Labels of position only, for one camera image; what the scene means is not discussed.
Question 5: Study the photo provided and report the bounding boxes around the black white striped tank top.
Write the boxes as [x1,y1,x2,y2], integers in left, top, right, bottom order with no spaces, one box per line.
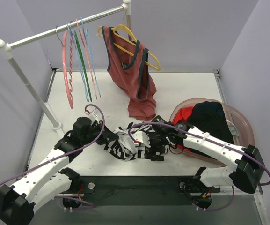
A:
[99,121,160,162]

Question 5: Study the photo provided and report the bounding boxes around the light blue thin hanger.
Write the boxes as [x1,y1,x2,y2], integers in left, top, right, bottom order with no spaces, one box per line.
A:
[80,18,101,98]

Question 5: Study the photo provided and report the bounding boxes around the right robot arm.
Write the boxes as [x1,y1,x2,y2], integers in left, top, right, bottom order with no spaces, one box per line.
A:
[151,116,264,194]

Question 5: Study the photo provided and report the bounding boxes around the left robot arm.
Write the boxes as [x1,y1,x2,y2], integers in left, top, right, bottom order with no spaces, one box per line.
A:
[0,117,118,225]

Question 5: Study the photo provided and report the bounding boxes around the pink thick plastic hanger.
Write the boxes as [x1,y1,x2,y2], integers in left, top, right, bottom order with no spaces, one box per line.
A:
[57,30,74,109]

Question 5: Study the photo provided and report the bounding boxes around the rust red tank top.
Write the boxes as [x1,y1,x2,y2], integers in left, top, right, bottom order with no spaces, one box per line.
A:
[101,26,157,121]

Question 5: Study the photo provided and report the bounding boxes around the green plastic hanger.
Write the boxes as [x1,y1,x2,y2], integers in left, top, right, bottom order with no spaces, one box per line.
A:
[70,25,92,102]

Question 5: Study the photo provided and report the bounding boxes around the red garment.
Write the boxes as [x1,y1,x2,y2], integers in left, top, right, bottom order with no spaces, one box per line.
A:
[172,106,195,155]

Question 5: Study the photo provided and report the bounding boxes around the black garment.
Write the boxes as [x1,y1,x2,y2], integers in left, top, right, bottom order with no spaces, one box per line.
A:
[179,101,235,160]

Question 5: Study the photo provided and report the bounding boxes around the pink translucent laundry basket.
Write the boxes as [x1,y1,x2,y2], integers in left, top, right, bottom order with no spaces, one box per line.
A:
[169,97,255,167]

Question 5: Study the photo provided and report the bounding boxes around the white metal clothes rack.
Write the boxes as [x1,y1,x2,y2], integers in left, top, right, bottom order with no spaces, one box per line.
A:
[0,0,131,133]

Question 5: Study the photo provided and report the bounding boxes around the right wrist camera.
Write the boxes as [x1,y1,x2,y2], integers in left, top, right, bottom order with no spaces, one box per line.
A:
[132,131,151,148]

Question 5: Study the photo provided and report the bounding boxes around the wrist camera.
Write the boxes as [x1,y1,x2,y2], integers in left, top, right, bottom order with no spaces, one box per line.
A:
[132,131,151,148]
[88,111,102,125]

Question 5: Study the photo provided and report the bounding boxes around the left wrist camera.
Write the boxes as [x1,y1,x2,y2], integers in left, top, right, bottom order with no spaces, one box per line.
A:
[88,111,102,125]

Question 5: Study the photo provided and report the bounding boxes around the light blue wire hanger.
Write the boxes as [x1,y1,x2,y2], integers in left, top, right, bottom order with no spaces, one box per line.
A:
[66,22,89,102]

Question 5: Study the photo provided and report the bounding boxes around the salmon wire hanger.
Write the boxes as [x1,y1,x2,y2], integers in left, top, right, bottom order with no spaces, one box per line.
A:
[76,19,98,99]

